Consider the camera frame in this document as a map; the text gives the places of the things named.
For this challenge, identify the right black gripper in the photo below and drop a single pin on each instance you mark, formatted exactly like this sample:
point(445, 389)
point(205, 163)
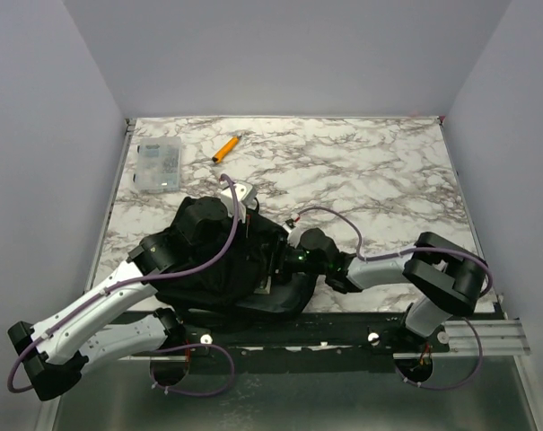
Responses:
point(279, 271)

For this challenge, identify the black student backpack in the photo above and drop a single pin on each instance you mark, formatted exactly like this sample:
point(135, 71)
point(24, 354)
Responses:
point(206, 267)

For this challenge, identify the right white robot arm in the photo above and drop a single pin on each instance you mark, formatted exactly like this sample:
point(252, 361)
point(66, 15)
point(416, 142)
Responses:
point(450, 278)

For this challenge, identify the dark green book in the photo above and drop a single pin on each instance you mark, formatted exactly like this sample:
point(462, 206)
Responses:
point(265, 287)

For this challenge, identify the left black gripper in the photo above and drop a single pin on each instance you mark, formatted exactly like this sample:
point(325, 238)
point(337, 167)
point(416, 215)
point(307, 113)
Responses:
point(250, 230)

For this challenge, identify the orange utility knife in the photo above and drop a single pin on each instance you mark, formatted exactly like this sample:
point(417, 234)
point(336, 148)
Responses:
point(225, 149)

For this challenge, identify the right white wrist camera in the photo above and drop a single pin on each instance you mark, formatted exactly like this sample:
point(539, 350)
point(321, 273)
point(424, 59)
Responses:
point(291, 223)

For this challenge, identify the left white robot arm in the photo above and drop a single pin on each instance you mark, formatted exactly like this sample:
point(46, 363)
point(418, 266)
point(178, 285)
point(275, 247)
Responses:
point(119, 317)

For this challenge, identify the clear plastic organizer box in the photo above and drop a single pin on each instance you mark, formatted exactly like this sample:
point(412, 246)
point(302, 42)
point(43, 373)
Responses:
point(158, 164)

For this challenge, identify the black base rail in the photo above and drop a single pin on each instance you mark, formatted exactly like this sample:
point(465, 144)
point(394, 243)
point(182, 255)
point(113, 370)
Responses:
point(324, 342)

